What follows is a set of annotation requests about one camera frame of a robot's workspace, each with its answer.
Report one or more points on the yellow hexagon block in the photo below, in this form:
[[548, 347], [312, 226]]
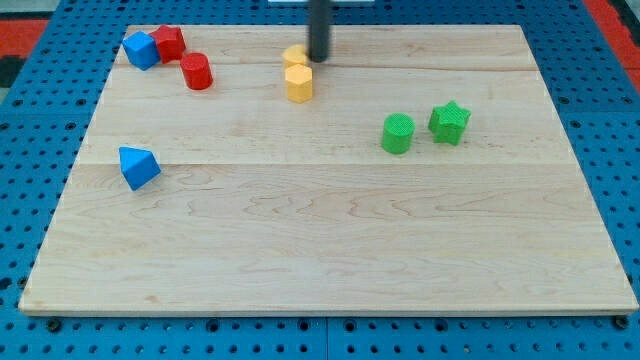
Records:
[[299, 83]]

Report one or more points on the green star block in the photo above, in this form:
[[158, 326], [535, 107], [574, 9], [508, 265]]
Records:
[[448, 123]]

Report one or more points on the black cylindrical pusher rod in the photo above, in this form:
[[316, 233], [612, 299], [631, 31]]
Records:
[[318, 31]]

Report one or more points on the red star block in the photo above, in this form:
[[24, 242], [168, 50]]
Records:
[[170, 43]]

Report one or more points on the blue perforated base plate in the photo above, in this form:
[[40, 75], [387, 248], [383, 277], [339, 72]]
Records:
[[49, 106]]

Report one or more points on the yellow heart block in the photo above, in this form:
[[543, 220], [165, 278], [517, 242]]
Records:
[[295, 55]]

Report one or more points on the blue triangle block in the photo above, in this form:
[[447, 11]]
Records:
[[138, 166]]

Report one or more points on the light wooden board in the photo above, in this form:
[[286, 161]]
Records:
[[266, 207]]

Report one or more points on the blue cube block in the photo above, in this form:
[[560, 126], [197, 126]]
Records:
[[141, 50]]

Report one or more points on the green cylinder block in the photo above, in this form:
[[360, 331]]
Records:
[[398, 130]]

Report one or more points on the red cylinder block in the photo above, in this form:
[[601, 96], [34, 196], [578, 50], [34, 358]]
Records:
[[196, 71]]

